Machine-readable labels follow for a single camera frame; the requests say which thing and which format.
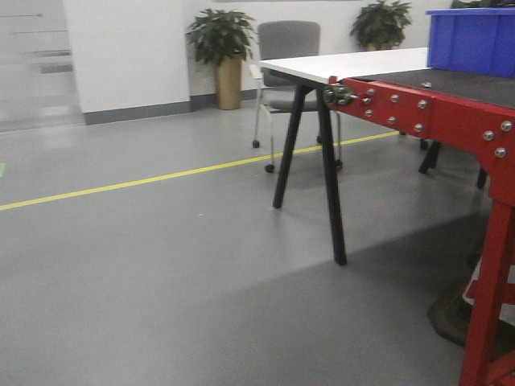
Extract grey office chair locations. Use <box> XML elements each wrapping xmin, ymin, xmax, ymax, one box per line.
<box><xmin>249</xmin><ymin>20</ymin><xmax>320</xmax><ymax>173</ymax></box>

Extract white table black legs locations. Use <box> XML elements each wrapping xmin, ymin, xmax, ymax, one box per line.
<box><xmin>257</xmin><ymin>47</ymin><xmax>490</xmax><ymax>266</ymax></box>

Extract red conveyor frame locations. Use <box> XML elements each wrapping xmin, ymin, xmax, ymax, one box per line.
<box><xmin>319</xmin><ymin>70</ymin><xmax>514</xmax><ymax>385</ymax></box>

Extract black conveyor belt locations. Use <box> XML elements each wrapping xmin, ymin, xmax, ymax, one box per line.
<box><xmin>355</xmin><ymin>68</ymin><xmax>514</xmax><ymax>109</ymax></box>

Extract potted plant right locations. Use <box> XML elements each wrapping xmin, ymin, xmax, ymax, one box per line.
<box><xmin>349</xmin><ymin>1</ymin><xmax>412</xmax><ymax>51</ymax></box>

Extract potted plant gold pot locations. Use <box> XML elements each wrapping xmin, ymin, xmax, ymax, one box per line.
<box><xmin>187</xmin><ymin>8</ymin><xmax>253</xmax><ymax>110</ymax></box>

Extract blue bin on conveyor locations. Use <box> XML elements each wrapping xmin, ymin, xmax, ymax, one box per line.
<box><xmin>426</xmin><ymin>7</ymin><xmax>514</xmax><ymax>78</ymax></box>

